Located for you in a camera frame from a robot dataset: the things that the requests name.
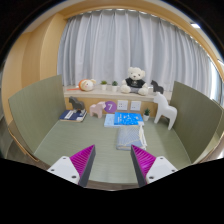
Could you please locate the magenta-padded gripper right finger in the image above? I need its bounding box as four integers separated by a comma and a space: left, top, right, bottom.
130, 144, 179, 188

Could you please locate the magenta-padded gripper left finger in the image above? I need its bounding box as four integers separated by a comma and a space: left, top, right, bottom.
46, 143, 97, 188

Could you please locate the dark blue book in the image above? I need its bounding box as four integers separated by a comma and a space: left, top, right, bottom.
59, 109, 88, 123

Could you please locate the large white horse figure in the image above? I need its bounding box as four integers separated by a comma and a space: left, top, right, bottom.
152, 91, 178, 131

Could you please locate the bright blue book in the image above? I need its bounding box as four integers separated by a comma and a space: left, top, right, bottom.
113, 111, 145, 127

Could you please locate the green partition panel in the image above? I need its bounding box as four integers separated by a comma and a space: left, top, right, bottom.
7, 74, 67, 155
169, 80, 224, 164

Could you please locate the grey horse figure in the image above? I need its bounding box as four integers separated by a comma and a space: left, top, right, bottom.
68, 96, 86, 113

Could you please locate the pink horse figure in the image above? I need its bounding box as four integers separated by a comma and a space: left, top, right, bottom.
89, 101, 107, 120

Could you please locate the purple round number sign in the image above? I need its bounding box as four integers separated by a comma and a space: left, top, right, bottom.
103, 100, 118, 114

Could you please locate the black horse figure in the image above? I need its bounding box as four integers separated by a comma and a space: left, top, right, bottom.
150, 79, 165, 95

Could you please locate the round cream plush toy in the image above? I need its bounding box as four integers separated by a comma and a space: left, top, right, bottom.
78, 78, 97, 92

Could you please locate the wooden ledge shelf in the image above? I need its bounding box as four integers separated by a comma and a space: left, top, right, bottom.
63, 87, 173, 103

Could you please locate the cream teddy bear, black shirt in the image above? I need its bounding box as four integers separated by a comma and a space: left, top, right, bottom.
120, 66, 149, 97

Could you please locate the white curtain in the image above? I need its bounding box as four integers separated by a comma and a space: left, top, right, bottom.
57, 8, 224, 101

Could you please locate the white wall socket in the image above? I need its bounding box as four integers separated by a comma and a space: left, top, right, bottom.
116, 99, 129, 111
129, 100, 142, 112

